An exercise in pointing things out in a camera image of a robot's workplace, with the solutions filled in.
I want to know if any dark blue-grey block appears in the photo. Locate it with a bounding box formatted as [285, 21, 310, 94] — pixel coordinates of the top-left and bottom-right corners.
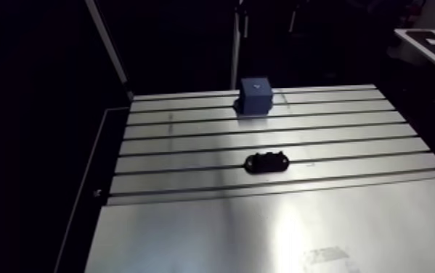
[234, 77, 274, 116]

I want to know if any black oval holder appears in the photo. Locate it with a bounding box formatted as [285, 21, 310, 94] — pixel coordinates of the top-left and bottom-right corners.
[243, 151, 290, 174]

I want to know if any pale upright post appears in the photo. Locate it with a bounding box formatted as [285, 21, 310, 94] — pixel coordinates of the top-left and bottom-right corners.
[230, 11, 240, 91]

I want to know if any pale slanted post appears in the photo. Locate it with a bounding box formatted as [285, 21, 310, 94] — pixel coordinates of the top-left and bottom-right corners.
[84, 0, 134, 101]

